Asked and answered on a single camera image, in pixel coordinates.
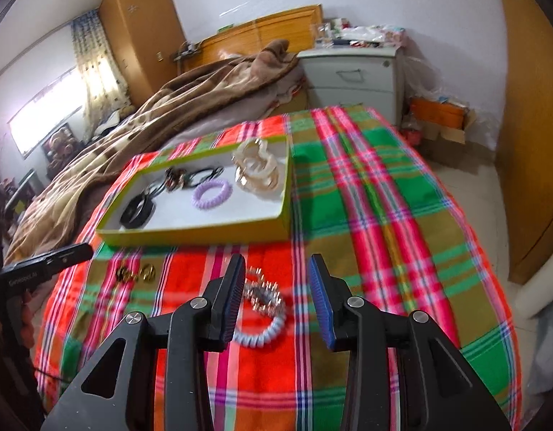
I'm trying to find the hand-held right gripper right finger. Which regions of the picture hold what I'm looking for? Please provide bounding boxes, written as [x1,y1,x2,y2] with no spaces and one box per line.
[309,254,513,431]

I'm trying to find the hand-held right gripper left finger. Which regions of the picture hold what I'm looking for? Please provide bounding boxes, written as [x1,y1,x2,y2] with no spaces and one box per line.
[41,254,247,431]

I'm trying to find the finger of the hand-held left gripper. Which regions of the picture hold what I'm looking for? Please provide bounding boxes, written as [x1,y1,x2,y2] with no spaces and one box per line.
[45,242,94,274]

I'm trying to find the silver beaded bracelet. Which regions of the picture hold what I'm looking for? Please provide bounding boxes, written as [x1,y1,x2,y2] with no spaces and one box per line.
[243,267,286,317]

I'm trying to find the white spiral hair tie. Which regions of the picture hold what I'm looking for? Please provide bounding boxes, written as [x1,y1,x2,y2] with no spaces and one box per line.
[232,312,287,348]

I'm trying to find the black band bracelet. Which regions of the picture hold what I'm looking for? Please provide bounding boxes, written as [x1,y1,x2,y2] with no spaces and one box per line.
[119,191,158,230]

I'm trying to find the yellow-green cardboard box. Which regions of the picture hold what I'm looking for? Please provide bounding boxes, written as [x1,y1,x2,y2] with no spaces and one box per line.
[96,134,292,247]

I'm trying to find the purple spiral hair tie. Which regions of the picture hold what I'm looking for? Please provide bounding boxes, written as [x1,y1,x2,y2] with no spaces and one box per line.
[192,180,229,209]

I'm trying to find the translucent beige hair claw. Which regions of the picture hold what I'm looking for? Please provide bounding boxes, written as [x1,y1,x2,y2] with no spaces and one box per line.
[232,138,282,198]

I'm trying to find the black elastic hair ties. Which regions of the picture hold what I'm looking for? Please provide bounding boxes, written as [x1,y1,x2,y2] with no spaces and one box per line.
[182,166,226,189]

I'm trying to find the colourful plaid cloth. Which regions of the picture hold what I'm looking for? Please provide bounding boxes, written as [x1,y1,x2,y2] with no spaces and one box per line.
[34,107,524,431]

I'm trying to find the window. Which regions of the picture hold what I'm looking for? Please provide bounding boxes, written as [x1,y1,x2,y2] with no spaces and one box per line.
[7,65,86,160]

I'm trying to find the brown patterned blanket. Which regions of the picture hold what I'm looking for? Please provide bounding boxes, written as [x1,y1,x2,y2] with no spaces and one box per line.
[5,40,304,263]

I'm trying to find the patterned curtain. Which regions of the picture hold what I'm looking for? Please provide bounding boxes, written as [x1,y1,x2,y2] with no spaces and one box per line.
[70,9,131,142]

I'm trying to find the white paper roll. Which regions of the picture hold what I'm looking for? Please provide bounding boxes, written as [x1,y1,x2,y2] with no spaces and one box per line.
[514,248,553,319]

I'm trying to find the cardboard box with orange bag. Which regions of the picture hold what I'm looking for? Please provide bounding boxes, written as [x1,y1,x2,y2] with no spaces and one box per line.
[409,96,479,147]

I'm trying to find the grey plastic bag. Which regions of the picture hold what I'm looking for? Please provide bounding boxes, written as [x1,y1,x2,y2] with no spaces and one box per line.
[525,305,553,396]

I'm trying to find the white nightstand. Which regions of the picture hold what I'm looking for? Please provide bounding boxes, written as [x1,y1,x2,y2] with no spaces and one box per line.
[297,47,405,126]

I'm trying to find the power strip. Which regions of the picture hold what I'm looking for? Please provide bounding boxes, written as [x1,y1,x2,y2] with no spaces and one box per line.
[171,41,205,61]

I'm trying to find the wooden wardrobe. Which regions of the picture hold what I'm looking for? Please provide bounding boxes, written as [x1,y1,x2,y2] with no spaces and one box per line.
[99,0,187,108]

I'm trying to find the wooden headboard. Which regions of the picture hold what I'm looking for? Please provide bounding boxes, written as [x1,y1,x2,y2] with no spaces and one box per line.
[182,4,324,75]

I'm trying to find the pile of nightstand clutter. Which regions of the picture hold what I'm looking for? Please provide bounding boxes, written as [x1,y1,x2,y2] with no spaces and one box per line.
[312,18,409,50]

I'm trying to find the wooden door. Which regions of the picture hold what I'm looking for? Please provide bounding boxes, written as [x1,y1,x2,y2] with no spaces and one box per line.
[492,0,553,286]

